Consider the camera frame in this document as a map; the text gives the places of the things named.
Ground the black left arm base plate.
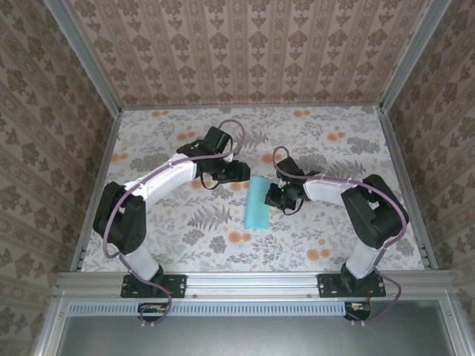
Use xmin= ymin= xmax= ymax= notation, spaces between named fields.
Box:
xmin=121 ymin=273 xmax=187 ymax=299

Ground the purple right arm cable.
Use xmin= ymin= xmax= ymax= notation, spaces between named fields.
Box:
xmin=272 ymin=146 xmax=409 ymax=327

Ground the grey metal panel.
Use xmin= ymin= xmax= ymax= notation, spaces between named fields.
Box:
xmin=55 ymin=313 xmax=459 ymax=356

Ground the thin black left gripper cable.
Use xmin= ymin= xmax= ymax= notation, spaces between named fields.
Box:
xmin=200 ymin=171 xmax=220 ymax=192

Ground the grey slotted cable duct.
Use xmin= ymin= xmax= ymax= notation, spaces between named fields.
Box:
xmin=68 ymin=300 xmax=352 ymax=317

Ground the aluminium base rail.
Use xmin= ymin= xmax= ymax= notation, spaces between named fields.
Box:
xmin=55 ymin=270 xmax=456 ymax=298

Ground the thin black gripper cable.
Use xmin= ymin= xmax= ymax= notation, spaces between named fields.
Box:
xmin=281 ymin=200 xmax=302 ymax=218
xmin=200 ymin=171 xmax=220 ymax=192

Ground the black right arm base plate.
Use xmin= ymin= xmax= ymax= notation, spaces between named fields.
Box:
xmin=318 ymin=272 xmax=387 ymax=299

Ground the aluminium table side rail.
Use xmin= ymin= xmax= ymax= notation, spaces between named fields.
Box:
xmin=70 ymin=110 xmax=122 ymax=271
xmin=377 ymin=107 xmax=439 ymax=270

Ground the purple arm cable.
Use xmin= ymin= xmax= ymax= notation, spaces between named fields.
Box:
xmin=103 ymin=119 xmax=246 ymax=327
xmin=272 ymin=146 xmax=409 ymax=327

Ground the teal paper sheet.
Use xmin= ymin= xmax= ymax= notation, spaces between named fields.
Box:
xmin=243 ymin=176 xmax=270 ymax=230

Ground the thin black right gripper cable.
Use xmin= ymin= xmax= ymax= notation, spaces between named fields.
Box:
xmin=281 ymin=200 xmax=302 ymax=218

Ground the floral table mat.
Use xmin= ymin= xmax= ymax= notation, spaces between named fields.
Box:
xmin=79 ymin=105 xmax=428 ymax=274

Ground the small circuit board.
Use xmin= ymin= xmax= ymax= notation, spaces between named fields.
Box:
xmin=139 ymin=303 xmax=168 ymax=320
xmin=344 ymin=296 xmax=372 ymax=320

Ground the aluminium corner post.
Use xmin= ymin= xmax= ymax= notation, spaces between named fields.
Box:
xmin=378 ymin=0 xmax=452 ymax=112
xmin=44 ymin=0 xmax=123 ymax=114

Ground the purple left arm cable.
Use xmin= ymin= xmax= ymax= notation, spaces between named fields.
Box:
xmin=103 ymin=119 xmax=246 ymax=327

